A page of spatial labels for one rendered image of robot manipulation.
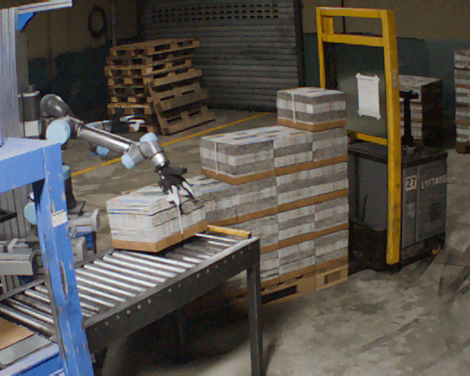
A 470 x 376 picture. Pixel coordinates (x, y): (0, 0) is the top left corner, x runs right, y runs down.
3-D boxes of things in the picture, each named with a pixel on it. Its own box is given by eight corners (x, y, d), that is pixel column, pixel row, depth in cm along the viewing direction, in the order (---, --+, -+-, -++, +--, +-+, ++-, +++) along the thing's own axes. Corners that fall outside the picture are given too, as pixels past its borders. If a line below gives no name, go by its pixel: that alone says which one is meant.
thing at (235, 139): (200, 139, 457) (200, 137, 457) (239, 132, 472) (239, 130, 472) (234, 147, 428) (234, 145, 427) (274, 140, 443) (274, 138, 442)
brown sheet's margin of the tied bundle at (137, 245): (134, 238, 359) (133, 229, 359) (179, 241, 342) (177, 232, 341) (113, 247, 347) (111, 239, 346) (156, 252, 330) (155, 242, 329)
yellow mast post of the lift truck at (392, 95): (382, 260, 503) (377, 9, 457) (391, 258, 507) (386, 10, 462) (390, 264, 495) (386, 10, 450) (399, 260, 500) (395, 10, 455)
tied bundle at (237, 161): (200, 175, 464) (198, 138, 458) (239, 166, 480) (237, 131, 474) (235, 186, 434) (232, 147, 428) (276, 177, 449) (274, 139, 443)
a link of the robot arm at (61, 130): (47, 221, 358) (78, 121, 345) (40, 230, 344) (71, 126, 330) (28, 213, 358) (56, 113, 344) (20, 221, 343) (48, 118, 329)
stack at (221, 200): (132, 318, 457) (117, 192, 435) (282, 275, 517) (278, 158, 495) (160, 339, 425) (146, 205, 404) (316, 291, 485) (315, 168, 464)
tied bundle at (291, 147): (241, 166, 480) (239, 131, 474) (278, 158, 495) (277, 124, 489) (275, 177, 449) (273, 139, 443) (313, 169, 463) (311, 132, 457)
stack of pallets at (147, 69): (157, 116, 1205) (153, 39, 1171) (205, 118, 1157) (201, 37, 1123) (105, 132, 1095) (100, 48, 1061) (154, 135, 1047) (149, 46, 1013)
